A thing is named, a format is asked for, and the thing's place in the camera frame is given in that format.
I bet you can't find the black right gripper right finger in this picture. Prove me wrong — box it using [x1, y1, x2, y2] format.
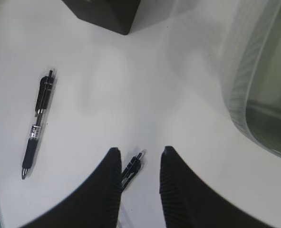
[159, 146, 281, 228]

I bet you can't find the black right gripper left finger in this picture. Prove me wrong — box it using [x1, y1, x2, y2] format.
[25, 147, 122, 228]

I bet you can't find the clear plastic ruler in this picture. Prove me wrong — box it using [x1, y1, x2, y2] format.
[117, 204, 134, 228]

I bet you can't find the black pen under ruler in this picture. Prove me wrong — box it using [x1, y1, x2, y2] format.
[121, 150, 145, 192]

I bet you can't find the black pen near holder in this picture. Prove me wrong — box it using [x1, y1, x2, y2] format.
[21, 69, 55, 180]

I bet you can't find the green plastic woven basket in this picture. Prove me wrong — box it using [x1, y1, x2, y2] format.
[169, 0, 281, 158]

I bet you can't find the black square pen holder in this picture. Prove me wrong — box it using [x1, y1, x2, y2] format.
[63, 0, 141, 35]

